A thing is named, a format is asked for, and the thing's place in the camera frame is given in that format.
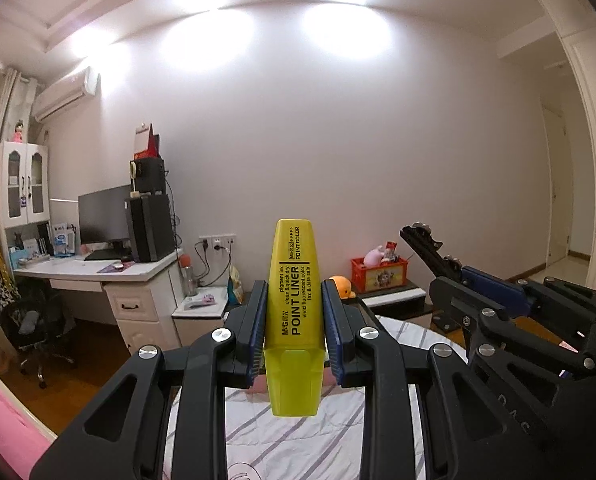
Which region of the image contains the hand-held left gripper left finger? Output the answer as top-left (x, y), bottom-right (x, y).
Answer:
top-left (30, 280), bottom-right (269, 480)

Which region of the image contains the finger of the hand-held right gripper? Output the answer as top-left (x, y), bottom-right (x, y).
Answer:
top-left (399, 221), bottom-right (596, 330)
top-left (428, 276), bottom-right (596, 382)

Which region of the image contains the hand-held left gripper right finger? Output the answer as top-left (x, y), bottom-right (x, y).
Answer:
top-left (320, 279), bottom-right (561, 480)

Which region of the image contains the yellow highlighter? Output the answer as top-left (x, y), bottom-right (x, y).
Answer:
top-left (264, 219), bottom-right (326, 417)

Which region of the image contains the orange octopus plush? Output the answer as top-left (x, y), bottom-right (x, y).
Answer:
top-left (328, 275), bottom-right (355, 300)

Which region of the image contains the snack bag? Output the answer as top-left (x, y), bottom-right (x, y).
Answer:
top-left (228, 264), bottom-right (243, 305)

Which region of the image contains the low black white cabinet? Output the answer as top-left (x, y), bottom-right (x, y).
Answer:
top-left (348, 280), bottom-right (433, 331)

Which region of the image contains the red crate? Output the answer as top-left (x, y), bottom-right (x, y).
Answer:
top-left (350, 255), bottom-right (411, 292)

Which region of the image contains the orange capped bottle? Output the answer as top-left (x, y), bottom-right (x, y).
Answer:
top-left (179, 254), bottom-right (199, 297)

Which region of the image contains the striped white tablecloth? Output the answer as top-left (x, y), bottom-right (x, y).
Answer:
top-left (160, 312), bottom-right (474, 480)

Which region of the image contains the white desk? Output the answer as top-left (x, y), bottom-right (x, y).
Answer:
top-left (12, 247), bottom-right (183, 356)

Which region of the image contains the white door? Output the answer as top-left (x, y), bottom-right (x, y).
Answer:
top-left (540, 102), bottom-right (574, 266)

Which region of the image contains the black computer tower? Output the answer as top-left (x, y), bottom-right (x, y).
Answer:
top-left (124, 192), bottom-right (173, 263)

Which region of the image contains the black speaker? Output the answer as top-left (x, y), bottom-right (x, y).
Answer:
top-left (130, 157), bottom-right (166, 196)

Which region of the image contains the black monitor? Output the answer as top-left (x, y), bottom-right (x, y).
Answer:
top-left (78, 185), bottom-right (132, 258)

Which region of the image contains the blue white box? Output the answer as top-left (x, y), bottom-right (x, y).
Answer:
top-left (52, 225), bottom-right (74, 257)

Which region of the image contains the black office chair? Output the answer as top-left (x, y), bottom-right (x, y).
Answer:
top-left (0, 280), bottom-right (76, 391)

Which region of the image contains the red white desk calendar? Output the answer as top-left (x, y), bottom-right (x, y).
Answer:
top-left (134, 122), bottom-right (159, 160)

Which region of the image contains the stack of books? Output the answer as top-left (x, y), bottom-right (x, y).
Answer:
top-left (8, 237), bottom-right (51, 268)

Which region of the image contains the pink bedding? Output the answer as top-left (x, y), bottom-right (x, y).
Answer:
top-left (0, 360), bottom-right (56, 480)

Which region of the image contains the white glass door cabinet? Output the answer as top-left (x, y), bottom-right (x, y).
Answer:
top-left (0, 141), bottom-right (51, 226)

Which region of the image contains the white air conditioner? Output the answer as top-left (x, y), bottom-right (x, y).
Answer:
top-left (32, 67), bottom-right (98, 122)

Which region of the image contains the white wall socket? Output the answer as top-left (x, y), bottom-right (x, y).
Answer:
top-left (199, 232), bottom-right (237, 251)

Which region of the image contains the white door frame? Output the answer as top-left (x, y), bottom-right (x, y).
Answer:
top-left (528, 0), bottom-right (596, 291)

